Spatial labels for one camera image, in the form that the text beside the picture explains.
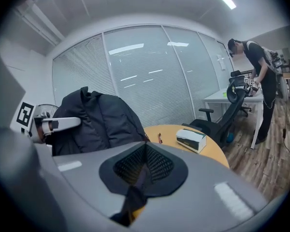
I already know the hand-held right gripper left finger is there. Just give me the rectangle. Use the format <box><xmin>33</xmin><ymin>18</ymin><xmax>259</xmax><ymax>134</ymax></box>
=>
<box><xmin>35</xmin><ymin>141</ymin><xmax>147</xmax><ymax>229</ymax></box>

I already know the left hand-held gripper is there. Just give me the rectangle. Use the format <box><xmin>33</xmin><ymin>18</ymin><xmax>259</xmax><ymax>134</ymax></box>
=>
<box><xmin>15</xmin><ymin>101</ymin><xmax>82</xmax><ymax>145</ymax></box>

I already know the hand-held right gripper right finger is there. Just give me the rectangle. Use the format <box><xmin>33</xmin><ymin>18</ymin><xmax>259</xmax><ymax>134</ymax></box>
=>
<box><xmin>132</xmin><ymin>141</ymin><xmax>269</xmax><ymax>232</ymax></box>

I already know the black backpack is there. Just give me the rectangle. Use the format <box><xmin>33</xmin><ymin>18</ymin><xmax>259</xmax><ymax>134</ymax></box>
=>
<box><xmin>52</xmin><ymin>86</ymin><xmax>150</xmax><ymax>227</ymax></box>

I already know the white and green tissue box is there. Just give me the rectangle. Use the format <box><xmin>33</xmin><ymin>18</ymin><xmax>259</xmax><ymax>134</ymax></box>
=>
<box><xmin>175</xmin><ymin>129</ymin><xmax>207</xmax><ymax>154</ymax></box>

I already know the round wooden table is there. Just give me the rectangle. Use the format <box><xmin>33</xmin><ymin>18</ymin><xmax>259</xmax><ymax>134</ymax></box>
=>
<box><xmin>132</xmin><ymin>124</ymin><xmax>230</xmax><ymax>219</ymax></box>

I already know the black office chair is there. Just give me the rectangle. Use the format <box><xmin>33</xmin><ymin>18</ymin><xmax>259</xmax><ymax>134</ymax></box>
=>
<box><xmin>182</xmin><ymin>83</ymin><xmax>252</xmax><ymax>149</ymax></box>
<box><xmin>228</xmin><ymin>70</ymin><xmax>253</xmax><ymax>117</ymax></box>

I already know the white desk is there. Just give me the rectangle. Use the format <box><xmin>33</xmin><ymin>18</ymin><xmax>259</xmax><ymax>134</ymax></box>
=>
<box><xmin>203</xmin><ymin>88</ymin><xmax>264</xmax><ymax>149</ymax></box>

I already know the black power cable with adapter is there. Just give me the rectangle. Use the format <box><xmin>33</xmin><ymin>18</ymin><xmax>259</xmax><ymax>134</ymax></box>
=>
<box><xmin>281</xmin><ymin>98</ymin><xmax>290</xmax><ymax>159</ymax></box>

